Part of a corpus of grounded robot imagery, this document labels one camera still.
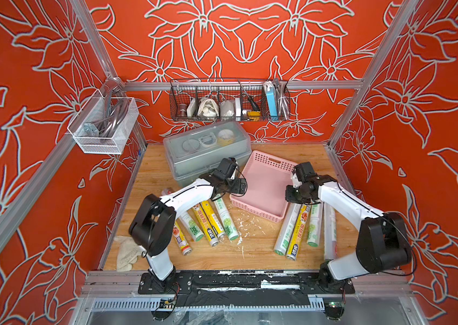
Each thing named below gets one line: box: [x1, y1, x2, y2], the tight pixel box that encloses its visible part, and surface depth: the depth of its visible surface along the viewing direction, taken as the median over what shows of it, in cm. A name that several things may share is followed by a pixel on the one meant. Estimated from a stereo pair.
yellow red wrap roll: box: [191, 203, 219, 248], surface depth 87 cm
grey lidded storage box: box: [163, 121, 253, 187], surface depth 95 cm
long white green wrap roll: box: [273, 202, 302, 256], surface depth 84 cm
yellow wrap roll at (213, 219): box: [200, 199, 226, 239], surface depth 88 cm
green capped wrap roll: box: [180, 211, 204, 242], surface depth 85 cm
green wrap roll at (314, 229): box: [306, 203, 320, 248], surface depth 85 cm
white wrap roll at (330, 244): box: [323, 201, 339, 260], surface depth 82 cm
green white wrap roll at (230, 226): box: [214, 193, 240, 241], surface depth 86 cm
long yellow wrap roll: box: [285, 203, 312, 261], surface depth 84 cm
